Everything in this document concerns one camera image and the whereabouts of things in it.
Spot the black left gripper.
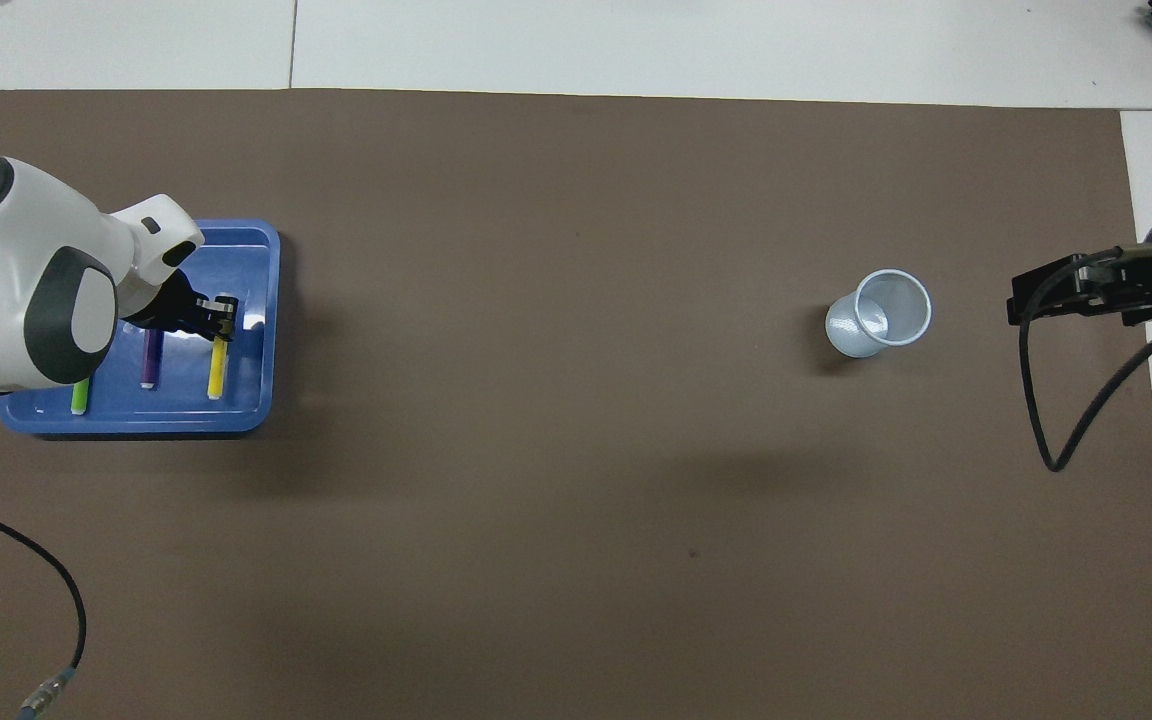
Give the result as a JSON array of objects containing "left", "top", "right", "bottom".
[{"left": 124, "top": 278, "right": 240, "bottom": 346}]

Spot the blue plastic tray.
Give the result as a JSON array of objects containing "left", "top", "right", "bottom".
[{"left": 0, "top": 219, "right": 282, "bottom": 438}]

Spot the translucent plastic cup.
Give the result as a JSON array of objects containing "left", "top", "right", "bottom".
[{"left": 825, "top": 268, "right": 933, "bottom": 359}]

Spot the brown table mat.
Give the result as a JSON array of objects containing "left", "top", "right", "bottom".
[{"left": 0, "top": 88, "right": 1152, "bottom": 720}]

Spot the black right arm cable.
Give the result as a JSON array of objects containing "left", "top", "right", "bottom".
[{"left": 1019, "top": 238, "right": 1152, "bottom": 473}]

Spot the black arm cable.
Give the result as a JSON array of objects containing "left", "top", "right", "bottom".
[
  {"left": 0, "top": 497, "right": 87, "bottom": 720},
  {"left": 1019, "top": 238, "right": 1152, "bottom": 473}
]

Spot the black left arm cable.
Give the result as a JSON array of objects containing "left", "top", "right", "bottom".
[{"left": 0, "top": 497, "right": 87, "bottom": 720}]

